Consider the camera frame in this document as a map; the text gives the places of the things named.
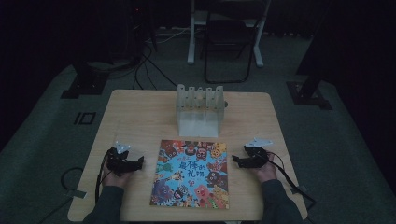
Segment person's right hand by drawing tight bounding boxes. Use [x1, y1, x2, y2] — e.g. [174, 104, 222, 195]
[251, 151, 278, 185]

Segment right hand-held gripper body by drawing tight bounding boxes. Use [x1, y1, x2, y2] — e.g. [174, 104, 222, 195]
[243, 137, 274, 170]

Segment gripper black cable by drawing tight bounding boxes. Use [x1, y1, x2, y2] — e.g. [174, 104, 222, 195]
[94, 155, 110, 203]
[266, 150, 318, 213]

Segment white floor cable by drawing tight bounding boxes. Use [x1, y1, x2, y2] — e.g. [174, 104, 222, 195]
[145, 26, 191, 45]

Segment black looped floor cable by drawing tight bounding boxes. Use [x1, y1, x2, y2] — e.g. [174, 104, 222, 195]
[36, 166, 86, 224]

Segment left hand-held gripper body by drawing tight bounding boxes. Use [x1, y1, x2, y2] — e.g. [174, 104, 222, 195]
[106, 140, 132, 175]

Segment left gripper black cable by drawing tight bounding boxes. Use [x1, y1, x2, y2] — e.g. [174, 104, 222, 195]
[94, 155, 110, 203]

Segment translucent plastic book rack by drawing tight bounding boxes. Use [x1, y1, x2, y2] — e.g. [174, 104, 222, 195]
[175, 83, 226, 139]

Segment person's left hand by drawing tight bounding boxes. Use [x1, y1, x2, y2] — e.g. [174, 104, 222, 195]
[102, 161, 135, 189]

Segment black floor cables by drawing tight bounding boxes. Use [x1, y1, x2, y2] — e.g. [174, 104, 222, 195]
[132, 43, 179, 91]

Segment white desk frame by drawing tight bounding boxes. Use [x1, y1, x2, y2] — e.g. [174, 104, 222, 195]
[186, 0, 273, 68]

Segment colourful picture book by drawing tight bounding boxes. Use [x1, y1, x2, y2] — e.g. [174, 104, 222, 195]
[149, 139, 231, 210]

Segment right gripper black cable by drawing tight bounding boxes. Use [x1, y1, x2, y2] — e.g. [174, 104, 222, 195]
[266, 150, 318, 213]

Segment grey tape strip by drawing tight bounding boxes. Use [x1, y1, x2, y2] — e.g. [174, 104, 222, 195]
[65, 189, 88, 200]

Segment black folding chair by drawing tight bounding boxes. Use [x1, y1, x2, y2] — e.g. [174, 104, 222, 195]
[203, 0, 256, 85]

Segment black stand base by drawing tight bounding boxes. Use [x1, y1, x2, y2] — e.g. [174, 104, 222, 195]
[60, 60, 110, 100]
[285, 55, 333, 111]

